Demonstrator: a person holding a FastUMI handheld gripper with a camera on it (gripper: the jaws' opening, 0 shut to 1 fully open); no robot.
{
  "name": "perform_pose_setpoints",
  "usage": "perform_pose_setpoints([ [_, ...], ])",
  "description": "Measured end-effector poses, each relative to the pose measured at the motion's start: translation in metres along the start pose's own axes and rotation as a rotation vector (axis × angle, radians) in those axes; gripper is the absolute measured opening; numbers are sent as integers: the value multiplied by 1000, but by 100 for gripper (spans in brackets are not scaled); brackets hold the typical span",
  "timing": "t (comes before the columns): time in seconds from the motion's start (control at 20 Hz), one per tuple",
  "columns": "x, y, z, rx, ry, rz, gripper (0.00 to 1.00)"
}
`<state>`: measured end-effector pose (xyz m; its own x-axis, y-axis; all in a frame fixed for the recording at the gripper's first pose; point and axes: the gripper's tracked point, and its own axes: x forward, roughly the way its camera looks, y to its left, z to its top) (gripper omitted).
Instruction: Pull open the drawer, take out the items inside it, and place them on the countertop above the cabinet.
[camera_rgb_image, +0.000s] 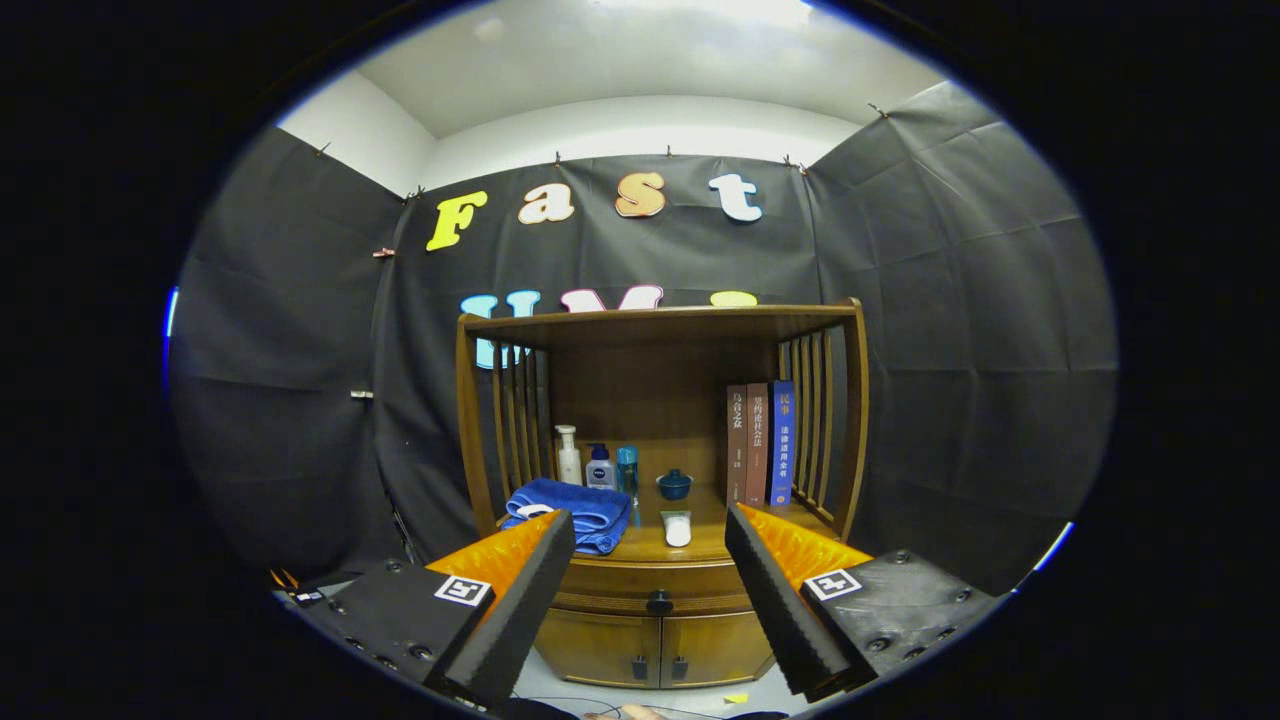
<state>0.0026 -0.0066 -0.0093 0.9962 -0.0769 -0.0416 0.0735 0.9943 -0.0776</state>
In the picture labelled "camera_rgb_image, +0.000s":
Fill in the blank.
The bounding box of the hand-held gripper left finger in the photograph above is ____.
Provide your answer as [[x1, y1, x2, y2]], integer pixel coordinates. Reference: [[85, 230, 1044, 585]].
[[285, 508, 577, 713]]

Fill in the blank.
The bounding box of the dark brown book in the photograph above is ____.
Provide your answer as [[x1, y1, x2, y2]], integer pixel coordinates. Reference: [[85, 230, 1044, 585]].
[[726, 385, 749, 504]]

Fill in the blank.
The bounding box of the blue book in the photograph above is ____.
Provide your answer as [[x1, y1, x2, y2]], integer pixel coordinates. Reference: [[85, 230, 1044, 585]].
[[767, 380, 796, 507]]

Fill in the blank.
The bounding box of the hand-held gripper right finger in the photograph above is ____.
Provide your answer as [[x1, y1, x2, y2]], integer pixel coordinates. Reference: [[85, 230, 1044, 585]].
[[724, 502, 1009, 701]]

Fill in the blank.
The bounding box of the wooden cabinet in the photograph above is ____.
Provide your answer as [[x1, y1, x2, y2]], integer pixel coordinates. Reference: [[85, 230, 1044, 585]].
[[456, 297, 869, 691]]

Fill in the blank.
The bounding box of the wooden countertop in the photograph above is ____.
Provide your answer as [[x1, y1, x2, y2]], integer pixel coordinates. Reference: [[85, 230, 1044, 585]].
[[497, 500, 836, 563]]

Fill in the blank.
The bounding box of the wooden cabinet door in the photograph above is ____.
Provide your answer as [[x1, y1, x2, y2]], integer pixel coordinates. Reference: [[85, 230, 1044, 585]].
[[533, 607, 661, 689], [660, 612, 776, 689]]

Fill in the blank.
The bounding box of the blue folded towel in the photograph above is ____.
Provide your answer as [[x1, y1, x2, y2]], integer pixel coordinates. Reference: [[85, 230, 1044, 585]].
[[500, 477, 633, 555]]

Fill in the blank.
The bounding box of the reddish brown book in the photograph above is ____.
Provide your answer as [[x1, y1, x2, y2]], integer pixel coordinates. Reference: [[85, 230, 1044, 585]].
[[745, 383, 771, 507]]

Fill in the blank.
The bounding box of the wooden drawer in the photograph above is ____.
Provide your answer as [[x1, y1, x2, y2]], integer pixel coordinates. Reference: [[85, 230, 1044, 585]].
[[553, 558, 751, 617]]

